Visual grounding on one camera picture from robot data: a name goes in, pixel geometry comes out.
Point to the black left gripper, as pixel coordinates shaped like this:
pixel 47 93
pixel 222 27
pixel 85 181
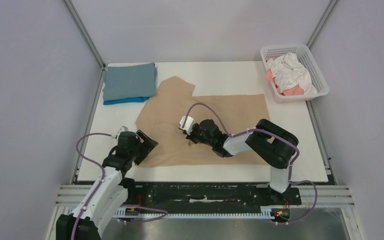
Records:
pixel 147 146

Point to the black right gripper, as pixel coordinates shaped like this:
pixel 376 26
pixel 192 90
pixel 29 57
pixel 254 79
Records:
pixel 194 131

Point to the beige t shirt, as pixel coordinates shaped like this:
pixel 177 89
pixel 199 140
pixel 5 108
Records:
pixel 168 117

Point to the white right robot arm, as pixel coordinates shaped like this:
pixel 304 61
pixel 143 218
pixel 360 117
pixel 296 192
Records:
pixel 275 145

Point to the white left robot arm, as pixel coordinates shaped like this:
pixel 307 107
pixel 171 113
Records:
pixel 110 191

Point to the folded bright blue t shirt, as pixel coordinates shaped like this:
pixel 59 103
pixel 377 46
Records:
pixel 125 100

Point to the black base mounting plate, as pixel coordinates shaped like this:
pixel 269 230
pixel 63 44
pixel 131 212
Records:
pixel 209 197

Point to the folded grey-blue t shirt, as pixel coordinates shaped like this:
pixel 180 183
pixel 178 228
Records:
pixel 122 82

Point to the pink t shirt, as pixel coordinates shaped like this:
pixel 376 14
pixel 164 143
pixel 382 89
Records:
pixel 284 73

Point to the white t shirt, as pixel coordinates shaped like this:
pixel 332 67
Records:
pixel 305 81

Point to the white plastic laundry basket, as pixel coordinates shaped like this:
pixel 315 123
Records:
pixel 304 57

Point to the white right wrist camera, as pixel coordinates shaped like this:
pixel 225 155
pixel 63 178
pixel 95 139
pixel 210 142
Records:
pixel 186 123

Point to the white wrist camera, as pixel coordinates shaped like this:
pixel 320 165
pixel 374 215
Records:
pixel 186 123
pixel 123 128

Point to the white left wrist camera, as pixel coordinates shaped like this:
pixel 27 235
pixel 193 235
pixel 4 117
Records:
pixel 123 128

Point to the white slotted cable duct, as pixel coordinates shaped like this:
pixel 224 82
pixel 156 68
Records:
pixel 262 214

